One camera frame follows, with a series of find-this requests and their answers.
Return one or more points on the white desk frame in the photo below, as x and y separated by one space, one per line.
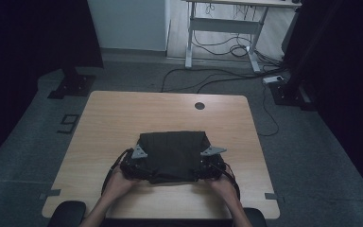
225 26

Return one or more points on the person's right hand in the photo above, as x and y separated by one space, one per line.
224 189

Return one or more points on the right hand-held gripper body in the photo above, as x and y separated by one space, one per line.
212 164

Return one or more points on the black stand base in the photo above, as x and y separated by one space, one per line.
73 85
291 94

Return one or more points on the black garment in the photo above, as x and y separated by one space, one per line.
173 154

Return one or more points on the black chair armrest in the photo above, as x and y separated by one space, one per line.
66 214
256 218

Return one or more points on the black tape floor mark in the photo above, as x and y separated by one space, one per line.
65 121

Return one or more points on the person's left hand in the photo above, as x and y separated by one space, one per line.
119 187

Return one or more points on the person's dark clothing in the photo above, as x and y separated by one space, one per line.
170 223

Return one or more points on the white power strip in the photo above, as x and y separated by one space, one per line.
272 79

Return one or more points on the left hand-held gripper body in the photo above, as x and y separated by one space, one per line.
135 162

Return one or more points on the dark curtain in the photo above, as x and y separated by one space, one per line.
28 47
343 63

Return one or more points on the black round table grommet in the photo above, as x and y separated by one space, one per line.
199 106

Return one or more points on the grey tape strip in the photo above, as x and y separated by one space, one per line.
274 197
50 194

